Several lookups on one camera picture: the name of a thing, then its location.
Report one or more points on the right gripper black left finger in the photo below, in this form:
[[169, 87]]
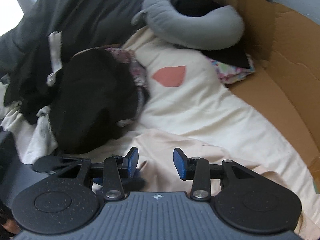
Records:
[[113, 171]]

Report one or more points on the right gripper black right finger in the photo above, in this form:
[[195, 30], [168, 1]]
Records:
[[200, 171]]

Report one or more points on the beige printed t-shirt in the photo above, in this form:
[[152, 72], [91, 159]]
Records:
[[157, 167]]

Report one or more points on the cream cartoon bed sheet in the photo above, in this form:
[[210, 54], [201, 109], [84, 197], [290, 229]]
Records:
[[188, 99]]

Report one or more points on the black garment pile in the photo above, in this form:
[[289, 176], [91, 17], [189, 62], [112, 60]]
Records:
[[90, 98]]

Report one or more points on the white crumpled garment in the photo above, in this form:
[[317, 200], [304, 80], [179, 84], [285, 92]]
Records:
[[32, 141]]

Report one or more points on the floral patterned cloth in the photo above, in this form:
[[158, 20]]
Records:
[[231, 74]]

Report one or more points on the grey elephant neck pillow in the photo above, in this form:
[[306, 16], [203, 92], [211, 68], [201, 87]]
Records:
[[216, 30]]

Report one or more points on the dark grey blanket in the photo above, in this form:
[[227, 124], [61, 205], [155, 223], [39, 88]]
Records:
[[83, 24]]

